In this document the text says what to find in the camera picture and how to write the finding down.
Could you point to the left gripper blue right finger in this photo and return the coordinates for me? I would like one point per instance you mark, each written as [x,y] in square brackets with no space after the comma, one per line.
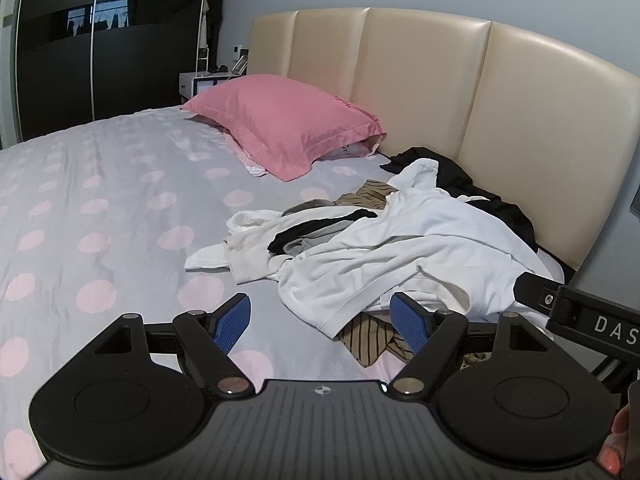
[435,340]

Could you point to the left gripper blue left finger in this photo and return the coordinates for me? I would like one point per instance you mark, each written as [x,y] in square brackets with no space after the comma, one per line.
[206,338]

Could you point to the white t-shirt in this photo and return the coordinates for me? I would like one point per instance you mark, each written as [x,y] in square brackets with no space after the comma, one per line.
[452,255]

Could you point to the person's right hand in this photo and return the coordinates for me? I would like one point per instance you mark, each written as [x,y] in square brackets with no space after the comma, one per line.
[613,452]

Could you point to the brown striped garment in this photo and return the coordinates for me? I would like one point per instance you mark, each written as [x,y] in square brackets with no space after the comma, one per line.
[367,336]

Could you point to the cream white garment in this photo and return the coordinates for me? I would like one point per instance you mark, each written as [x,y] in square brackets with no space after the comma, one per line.
[244,252]

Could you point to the grey and black garment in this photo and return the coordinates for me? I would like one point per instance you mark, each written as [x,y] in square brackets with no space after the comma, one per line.
[305,235]

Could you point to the black garment by headboard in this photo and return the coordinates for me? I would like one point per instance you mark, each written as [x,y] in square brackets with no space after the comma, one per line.
[454,180]

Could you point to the grey pink-dotted bed sheet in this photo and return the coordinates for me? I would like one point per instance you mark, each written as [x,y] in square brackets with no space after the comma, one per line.
[98,220]

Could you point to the pink pillow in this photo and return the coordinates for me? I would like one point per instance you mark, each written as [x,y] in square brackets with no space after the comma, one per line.
[284,125]

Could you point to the beige padded headboard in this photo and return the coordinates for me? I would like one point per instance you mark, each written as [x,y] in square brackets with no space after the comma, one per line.
[545,125]

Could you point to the white bedside table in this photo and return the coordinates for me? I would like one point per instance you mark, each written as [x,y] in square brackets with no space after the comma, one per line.
[191,84]

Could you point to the black sliding wardrobe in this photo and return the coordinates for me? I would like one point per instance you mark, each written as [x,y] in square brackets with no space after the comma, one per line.
[82,60]

